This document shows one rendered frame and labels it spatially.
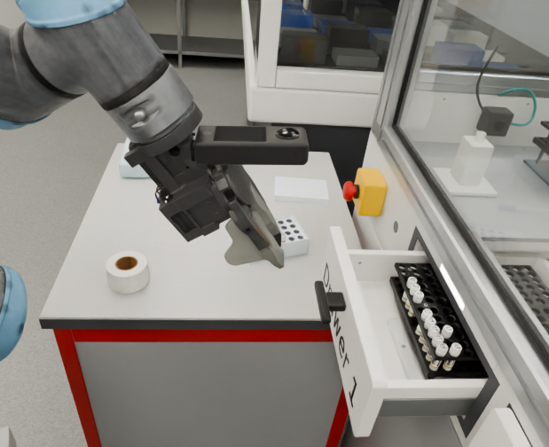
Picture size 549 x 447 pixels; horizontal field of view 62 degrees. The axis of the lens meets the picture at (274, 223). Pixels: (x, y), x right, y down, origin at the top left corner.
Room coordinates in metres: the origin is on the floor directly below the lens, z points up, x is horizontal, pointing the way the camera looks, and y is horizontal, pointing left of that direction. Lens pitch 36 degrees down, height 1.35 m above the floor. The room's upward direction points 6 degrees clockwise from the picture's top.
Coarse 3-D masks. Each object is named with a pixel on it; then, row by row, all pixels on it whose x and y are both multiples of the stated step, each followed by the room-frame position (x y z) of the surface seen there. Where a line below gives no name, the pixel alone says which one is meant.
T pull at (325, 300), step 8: (320, 280) 0.48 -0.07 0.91; (320, 288) 0.46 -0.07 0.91; (320, 296) 0.44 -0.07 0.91; (328, 296) 0.45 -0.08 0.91; (336, 296) 0.45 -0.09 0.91; (320, 304) 0.43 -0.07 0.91; (328, 304) 0.43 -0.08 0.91; (336, 304) 0.43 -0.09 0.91; (344, 304) 0.44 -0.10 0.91; (320, 312) 0.42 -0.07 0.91; (328, 312) 0.42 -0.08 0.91; (328, 320) 0.41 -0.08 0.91
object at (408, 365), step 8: (392, 320) 0.48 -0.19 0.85; (392, 328) 0.46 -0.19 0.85; (400, 328) 0.46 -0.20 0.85; (392, 336) 0.45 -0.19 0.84; (400, 336) 0.45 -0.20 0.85; (400, 344) 0.43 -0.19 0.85; (400, 352) 0.42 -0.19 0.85; (408, 352) 0.42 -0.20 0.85; (400, 360) 0.41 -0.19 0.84; (408, 360) 0.41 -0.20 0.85; (408, 368) 0.39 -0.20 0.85; (408, 376) 0.38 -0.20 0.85; (416, 376) 0.38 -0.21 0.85
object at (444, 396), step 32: (352, 256) 0.57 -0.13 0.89; (384, 256) 0.57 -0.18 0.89; (416, 256) 0.58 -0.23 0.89; (384, 288) 0.56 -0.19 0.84; (384, 320) 0.49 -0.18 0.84; (384, 352) 0.43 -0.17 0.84; (416, 352) 0.43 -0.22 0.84; (416, 384) 0.34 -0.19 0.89; (448, 384) 0.34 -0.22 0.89; (480, 384) 0.34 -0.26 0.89; (384, 416) 0.32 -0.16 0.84; (416, 416) 0.33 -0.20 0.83
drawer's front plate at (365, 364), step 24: (336, 240) 0.55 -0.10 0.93; (336, 264) 0.51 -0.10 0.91; (336, 288) 0.49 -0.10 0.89; (336, 312) 0.47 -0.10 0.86; (360, 312) 0.41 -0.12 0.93; (360, 336) 0.37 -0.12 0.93; (360, 360) 0.35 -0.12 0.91; (360, 384) 0.33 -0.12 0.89; (384, 384) 0.31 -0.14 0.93; (360, 408) 0.31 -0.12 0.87; (360, 432) 0.30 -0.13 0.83
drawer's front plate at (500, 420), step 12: (504, 408) 0.29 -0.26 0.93; (492, 420) 0.29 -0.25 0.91; (504, 420) 0.28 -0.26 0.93; (516, 420) 0.28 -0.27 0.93; (480, 432) 0.29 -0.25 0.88; (492, 432) 0.28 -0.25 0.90; (504, 432) 0.27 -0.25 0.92; (516, 432) 0.27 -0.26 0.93; (480, 444) 0.28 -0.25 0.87; (492, 444) 0.27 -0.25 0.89; (504, 444) 0.26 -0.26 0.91; (516, 444) 0.25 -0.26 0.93; (528, 444) 0.25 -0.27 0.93
